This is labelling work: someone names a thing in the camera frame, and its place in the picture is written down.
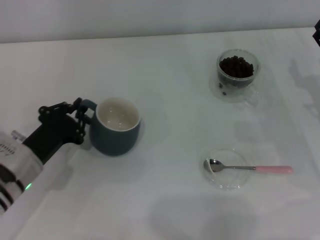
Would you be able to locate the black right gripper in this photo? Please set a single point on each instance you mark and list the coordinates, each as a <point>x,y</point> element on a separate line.
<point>317,35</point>

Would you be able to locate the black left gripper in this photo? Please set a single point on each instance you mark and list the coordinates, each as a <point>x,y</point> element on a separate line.
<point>55,132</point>

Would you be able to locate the dark teal ceramic mug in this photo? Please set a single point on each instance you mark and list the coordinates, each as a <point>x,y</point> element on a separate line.
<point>112,142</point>

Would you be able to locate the pile of coffee beans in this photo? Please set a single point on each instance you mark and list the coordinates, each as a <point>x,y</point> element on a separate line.
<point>236,66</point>

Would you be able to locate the clear glass saucer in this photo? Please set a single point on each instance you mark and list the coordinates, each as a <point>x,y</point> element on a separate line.
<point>225,182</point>

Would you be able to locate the clear double-wall glass cup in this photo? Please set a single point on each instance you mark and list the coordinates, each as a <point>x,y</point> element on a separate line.
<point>225,90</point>

